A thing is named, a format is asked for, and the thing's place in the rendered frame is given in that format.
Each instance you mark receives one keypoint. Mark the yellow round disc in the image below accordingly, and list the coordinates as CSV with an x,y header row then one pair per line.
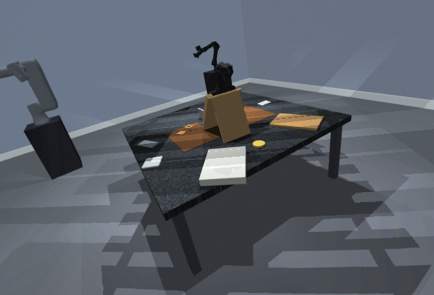
x,y
258,144

